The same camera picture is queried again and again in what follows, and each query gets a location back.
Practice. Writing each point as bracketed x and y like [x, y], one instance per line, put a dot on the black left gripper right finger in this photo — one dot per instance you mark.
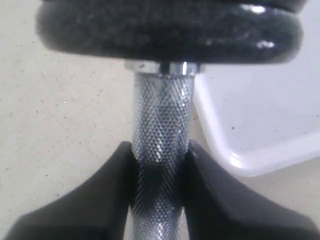
[220, 207]

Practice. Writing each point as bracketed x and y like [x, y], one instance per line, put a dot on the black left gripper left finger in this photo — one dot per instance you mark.
[96, 210]

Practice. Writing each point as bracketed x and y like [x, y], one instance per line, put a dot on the chrome threaded dumbbell bar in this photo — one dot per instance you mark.
[163, 102]

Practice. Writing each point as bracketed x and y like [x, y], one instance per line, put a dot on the black weight plate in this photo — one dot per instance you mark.
[294, 6]
[204, 33]

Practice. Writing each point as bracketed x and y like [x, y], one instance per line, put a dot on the white rectangular plastic tray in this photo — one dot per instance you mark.
[259, 119]

